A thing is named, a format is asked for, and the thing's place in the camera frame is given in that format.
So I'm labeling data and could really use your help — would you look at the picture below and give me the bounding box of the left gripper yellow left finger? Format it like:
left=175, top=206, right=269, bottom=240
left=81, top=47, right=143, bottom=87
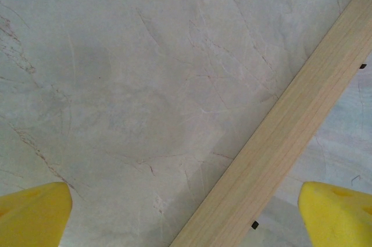
left=0, top=181, right=73, bottom=247

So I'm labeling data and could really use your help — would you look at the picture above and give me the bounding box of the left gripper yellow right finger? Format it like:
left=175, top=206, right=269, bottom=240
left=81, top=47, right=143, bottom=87
left=298, top=181, right=372, bottom=247

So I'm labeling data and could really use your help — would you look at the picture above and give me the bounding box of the light wooden picture frame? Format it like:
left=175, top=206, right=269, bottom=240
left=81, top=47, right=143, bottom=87
left=170, top=0, right=372, bottom=247

